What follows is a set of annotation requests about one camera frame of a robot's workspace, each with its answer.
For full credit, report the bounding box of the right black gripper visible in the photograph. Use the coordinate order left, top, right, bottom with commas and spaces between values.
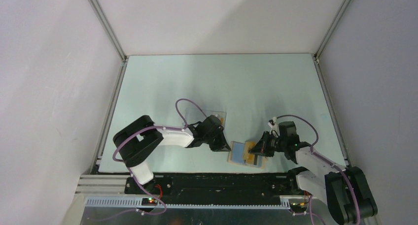
248, 130, 286, 157

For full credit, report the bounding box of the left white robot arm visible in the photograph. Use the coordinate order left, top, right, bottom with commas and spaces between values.
112, 115, 231, 194

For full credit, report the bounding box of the tan leather card holder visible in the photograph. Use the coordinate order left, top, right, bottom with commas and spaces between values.
228, 141, 267, 169

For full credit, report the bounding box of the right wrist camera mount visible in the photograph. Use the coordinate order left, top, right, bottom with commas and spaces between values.
268, 117, 279, 137

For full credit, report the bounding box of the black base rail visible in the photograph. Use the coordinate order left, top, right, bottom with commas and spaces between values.
143, 173, 308, 206

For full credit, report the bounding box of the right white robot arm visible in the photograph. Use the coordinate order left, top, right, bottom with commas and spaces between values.
248, 118, 378, 225

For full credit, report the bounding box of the clear plastic card box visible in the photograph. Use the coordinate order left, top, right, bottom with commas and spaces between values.
184, 107, 227, 127

